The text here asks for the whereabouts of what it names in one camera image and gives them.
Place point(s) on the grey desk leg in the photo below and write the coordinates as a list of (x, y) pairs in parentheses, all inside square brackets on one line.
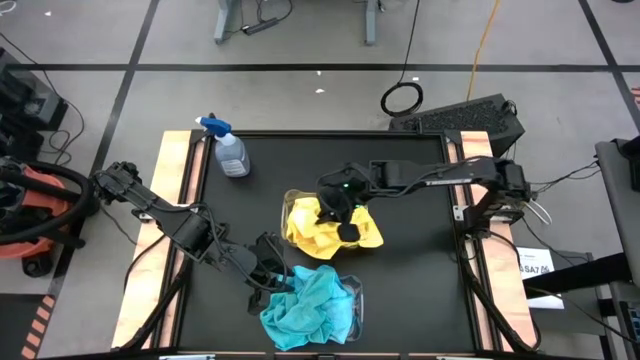
[(370, 20), (225, 20)]

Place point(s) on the black backlit keyboard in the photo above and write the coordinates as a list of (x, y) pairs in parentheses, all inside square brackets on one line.
[(635, 322)]

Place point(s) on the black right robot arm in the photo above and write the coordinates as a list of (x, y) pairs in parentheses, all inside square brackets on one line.
[(440, 175)]

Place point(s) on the white paper sign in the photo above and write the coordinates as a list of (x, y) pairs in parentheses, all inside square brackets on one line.
[(537, 270)]

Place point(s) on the black electronics box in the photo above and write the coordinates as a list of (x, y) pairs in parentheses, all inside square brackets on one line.
[(30, 107), (20, 145)]

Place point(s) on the orange vacuum cleaner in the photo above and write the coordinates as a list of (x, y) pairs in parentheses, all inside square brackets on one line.
[(35, 200)]

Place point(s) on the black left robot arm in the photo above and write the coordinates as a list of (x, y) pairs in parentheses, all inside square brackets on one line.
[(175, 225)]

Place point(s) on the light blue microfiber towel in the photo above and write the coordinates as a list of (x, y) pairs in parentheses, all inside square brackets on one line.
[(325, 290)]

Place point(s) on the spray bottle blue trigger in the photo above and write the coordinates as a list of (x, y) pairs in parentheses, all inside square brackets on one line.
[(232, 157)]

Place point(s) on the black case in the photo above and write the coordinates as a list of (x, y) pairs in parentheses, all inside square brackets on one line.
[(632, 165)]

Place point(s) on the teal microfiber towel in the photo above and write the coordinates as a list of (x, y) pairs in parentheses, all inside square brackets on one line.
[(285, 325)]

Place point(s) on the grey metal cart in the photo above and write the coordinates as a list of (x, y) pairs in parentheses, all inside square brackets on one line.
[(620, 215)]

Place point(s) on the black computer tower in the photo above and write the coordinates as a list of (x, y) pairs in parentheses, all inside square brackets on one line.
[(460, 120)]

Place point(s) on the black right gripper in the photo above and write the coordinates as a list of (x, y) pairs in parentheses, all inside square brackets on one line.
[(345, 192)]

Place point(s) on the black power strip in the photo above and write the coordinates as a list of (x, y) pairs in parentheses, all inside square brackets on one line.
[(260, 26)]

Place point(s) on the black metal beam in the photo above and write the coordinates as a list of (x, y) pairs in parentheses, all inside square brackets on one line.
[(600, 270)]

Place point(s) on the clear plastic basket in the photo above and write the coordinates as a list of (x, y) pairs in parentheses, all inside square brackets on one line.
[(300, 192), (359, 300)]

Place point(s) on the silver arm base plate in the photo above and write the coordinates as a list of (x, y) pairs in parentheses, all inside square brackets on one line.
[(146, 218), (461, 212)]

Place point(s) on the black table mat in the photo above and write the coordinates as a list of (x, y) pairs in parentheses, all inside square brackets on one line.
[(410, 280)]

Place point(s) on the black orange striped floor mat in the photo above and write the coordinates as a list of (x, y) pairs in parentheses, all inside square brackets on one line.
[(12, 325)]

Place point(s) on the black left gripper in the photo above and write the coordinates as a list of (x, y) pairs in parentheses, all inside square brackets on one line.
[(265, 262)]

